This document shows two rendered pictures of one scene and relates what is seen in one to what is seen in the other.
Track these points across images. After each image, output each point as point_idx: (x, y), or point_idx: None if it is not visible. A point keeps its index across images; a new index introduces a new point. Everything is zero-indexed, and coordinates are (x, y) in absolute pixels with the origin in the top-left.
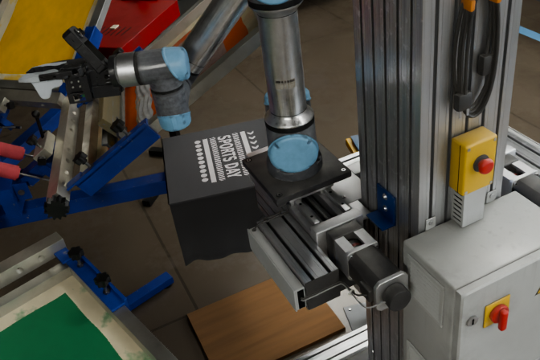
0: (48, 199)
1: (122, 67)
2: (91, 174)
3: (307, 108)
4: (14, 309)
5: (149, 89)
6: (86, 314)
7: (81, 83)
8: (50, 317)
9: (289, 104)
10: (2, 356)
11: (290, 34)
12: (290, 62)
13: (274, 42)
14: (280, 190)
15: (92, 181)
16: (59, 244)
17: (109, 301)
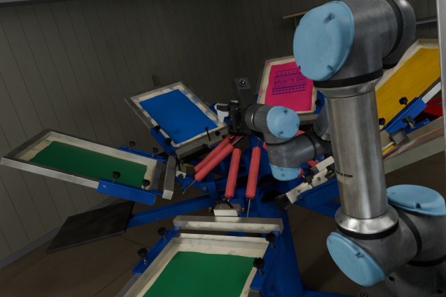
0: (278, 195)
1: (247, 113)
2: (310, 193)
3: (380, 217)
4: (233, 247)
5: (399, 152)
6: (248, 278)
7: (232, 117)
8: (236, 264)
9: (347, 201)
10: (202, 266)
11: (346, 120)
12: (346, 154)
13: (330, 124)
14: (371, 292)
15: (310, 198)
16: (276, 227)
17: (255, 280)
